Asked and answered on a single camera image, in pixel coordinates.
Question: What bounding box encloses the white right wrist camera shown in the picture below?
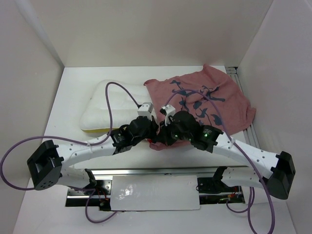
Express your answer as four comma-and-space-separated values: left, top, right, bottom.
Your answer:
160, 104, 176, 126

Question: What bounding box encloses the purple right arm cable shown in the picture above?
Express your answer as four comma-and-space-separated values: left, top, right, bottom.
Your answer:
160, 89, 274, 234

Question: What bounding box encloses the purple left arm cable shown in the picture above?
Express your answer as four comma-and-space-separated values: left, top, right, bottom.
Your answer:
0, 82, 144, 223

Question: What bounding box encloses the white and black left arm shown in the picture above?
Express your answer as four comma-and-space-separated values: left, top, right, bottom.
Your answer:
27, 116, 158, 195

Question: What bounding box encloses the red and pink patterned pillowcase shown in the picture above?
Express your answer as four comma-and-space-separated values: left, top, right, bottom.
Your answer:
143, 63, 256, 152

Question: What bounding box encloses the white pillow with yellow edge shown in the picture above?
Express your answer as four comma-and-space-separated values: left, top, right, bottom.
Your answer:
79, 80, 151, 133

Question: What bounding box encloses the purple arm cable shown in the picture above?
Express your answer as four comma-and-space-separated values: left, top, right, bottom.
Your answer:
160, 89, 274, 234
0, 82, 144, 223

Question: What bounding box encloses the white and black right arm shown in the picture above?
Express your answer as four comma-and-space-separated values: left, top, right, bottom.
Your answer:
159, 106, 296, 200

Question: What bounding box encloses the aluminium side rail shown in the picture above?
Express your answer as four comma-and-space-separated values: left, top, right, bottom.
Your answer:
225, 67, 260, 148

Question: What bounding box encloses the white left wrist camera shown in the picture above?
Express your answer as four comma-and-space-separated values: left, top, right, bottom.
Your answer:
137, 102, 154, 120

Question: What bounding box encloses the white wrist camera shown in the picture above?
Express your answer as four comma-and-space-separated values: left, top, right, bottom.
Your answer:
137, 102, 154, 120
160, 104, 176, 126

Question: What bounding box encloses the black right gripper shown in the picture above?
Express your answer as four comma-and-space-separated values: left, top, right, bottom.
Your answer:
155, 117, 192, 147

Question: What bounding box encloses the aluminium table edge rail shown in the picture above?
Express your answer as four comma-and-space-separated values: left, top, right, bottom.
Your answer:
73, 166, 247, 177

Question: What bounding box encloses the white glossy cover plate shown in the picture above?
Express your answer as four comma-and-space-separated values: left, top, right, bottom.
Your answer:
110, 175, 200, 211

